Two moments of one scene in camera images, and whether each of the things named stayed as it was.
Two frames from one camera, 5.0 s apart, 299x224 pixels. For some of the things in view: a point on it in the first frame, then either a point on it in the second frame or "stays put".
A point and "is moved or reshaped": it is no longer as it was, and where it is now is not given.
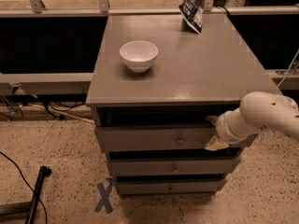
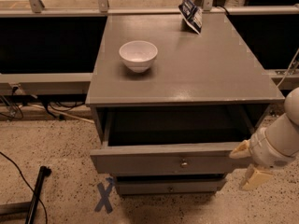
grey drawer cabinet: (156, 90) stays put
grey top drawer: (172, 128) is moved or reshaped
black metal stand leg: (45, 172) stays put
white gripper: (222, 129) -> (263, 150)
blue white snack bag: (192, 14) stays put
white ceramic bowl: (138, 54) stays put
